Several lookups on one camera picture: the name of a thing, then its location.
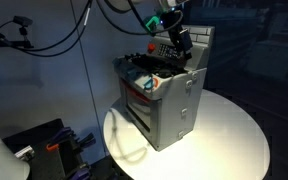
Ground orange clamp handle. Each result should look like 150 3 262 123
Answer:
46 144 59 152

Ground round white table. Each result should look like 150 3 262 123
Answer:
103 90 270 180

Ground red oven door handle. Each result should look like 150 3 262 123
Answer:
121 80 151 103

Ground black tool rack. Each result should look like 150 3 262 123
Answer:
3 118 96 180

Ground red round stove button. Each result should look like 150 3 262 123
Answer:
147 43 156 53

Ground blue right stove knob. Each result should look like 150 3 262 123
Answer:
143 78 155 90

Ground black camera on stand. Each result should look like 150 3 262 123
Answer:
0 16 33 48

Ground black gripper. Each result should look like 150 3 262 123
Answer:
161 10 193 60

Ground grey toy stove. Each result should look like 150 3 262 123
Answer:
113 25 215 151

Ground black hanging cable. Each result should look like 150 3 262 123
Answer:
0 0 95 58

